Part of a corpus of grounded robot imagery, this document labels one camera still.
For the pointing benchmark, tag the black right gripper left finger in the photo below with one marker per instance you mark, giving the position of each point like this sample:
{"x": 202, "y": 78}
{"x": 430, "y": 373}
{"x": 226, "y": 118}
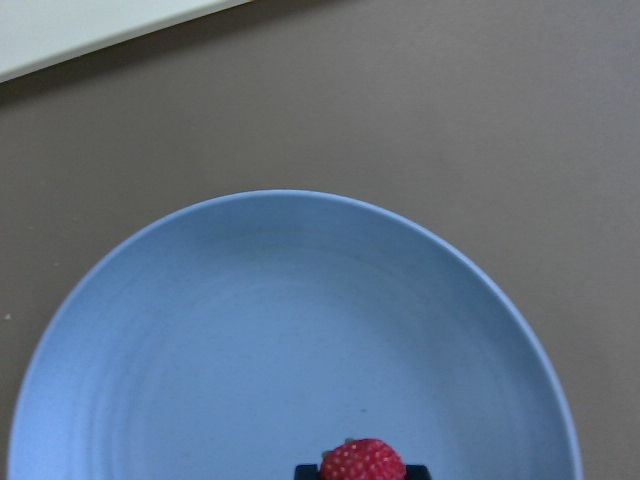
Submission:
{"x": 307, "y": 472}

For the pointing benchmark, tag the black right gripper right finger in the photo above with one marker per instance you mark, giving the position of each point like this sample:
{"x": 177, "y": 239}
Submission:
{"x": 417, "y": 472}

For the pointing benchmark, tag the red strawberry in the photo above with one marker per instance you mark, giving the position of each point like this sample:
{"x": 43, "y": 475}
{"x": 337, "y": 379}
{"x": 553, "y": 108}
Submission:
{"x": 362, "y": 459}

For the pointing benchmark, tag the blue plate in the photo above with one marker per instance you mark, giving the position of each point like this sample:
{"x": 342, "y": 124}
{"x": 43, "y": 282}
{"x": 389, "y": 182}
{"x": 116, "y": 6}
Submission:
{"x": 245, "y": 335}

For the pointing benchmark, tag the cream rabbit tray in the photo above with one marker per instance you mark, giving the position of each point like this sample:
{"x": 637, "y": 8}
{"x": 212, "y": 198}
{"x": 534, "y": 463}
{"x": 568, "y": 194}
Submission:
{"x": 39, "y": 34}

